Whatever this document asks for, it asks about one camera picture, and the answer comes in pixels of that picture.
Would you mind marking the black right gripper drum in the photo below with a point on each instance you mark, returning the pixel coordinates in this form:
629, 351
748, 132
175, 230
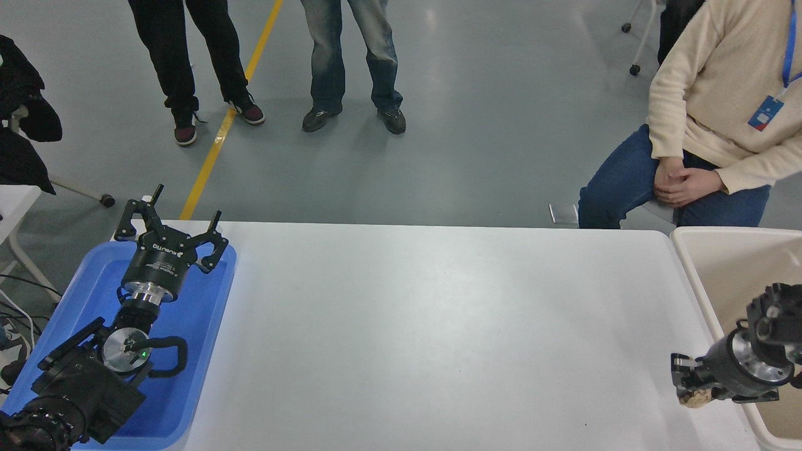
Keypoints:
720, 373

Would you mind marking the tan paper ball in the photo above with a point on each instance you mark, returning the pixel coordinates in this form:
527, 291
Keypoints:
692, 399

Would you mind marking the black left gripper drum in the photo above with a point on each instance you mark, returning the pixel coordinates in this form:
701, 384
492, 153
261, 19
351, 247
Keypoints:
158, 264

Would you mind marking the person's right hand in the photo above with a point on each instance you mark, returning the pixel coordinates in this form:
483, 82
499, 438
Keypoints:
667, 175

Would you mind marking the black coat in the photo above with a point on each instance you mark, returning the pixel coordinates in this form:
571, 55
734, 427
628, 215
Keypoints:
19, 94

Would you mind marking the large pale plastic bin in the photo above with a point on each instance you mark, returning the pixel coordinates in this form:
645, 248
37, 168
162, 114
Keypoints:
720, 269

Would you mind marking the seated person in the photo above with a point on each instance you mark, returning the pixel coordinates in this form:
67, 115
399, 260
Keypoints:
708, 75
680, 19

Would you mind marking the white rolling chair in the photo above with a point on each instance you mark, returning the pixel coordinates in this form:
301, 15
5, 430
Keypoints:
645, 37

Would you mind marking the blue plastic tray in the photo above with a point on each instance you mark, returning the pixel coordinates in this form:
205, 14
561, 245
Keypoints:
200, 313

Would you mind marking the silver floor socket plate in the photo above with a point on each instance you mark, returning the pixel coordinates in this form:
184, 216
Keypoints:
564, 213

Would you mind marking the grey rolling chair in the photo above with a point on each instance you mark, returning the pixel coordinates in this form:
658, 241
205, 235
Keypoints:
81, 190

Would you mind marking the person's left hand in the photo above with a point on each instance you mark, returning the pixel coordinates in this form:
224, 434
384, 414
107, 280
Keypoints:
702, 185

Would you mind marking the standing person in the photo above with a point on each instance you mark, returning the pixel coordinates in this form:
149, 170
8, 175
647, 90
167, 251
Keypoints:
169, 56
329, 56

